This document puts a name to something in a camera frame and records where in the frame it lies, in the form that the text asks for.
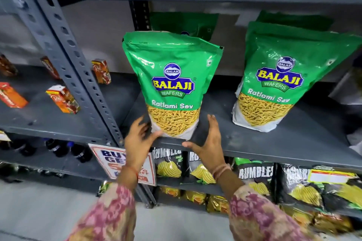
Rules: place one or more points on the white promotion sign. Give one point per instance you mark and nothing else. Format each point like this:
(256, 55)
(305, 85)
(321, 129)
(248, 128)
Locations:
(109, 160)

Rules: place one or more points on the person's right thumb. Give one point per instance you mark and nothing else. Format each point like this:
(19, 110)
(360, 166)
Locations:
(191, 145)

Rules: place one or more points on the yellow price label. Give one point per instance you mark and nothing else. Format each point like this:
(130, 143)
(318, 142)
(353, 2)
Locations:
(331, 176)

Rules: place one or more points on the black chips packet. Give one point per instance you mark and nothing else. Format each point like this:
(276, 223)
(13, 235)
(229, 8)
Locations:
(297, 187)
(345, 192)
(168, 164)
(199, 171)
(256, 175)

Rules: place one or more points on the person's left hand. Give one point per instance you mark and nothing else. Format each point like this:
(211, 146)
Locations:
(137, 147)

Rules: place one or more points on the person's left forearm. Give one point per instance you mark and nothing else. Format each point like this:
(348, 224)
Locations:
(113, 209)

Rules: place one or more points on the person's right forearm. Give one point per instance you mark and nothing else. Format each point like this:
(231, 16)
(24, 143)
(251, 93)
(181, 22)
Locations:
(254, 215)

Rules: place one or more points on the person's left thumb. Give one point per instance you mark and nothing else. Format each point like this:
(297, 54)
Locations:
(154, 138)

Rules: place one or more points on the green yellow snack packet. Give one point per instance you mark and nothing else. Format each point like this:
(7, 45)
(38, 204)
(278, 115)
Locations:
(103, 188)

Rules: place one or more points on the white shelf tag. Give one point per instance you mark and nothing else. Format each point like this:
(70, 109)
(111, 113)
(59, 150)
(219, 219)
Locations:
(4, 136)

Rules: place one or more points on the dark drink bottle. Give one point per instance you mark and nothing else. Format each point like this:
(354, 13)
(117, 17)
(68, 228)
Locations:
(24, 147)
(56, 147)
(81, 152)

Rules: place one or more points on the red thread wristband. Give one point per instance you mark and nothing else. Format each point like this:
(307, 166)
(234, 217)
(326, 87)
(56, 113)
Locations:
(133, 170)

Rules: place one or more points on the person's right hand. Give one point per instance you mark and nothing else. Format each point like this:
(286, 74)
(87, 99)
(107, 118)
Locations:
(210, 150)

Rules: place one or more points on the orange juice carton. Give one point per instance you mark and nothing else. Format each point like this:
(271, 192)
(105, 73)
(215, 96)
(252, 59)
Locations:
(62, 99)
(6, 65)
(101, 71)
(11, 95)
(51, 67)

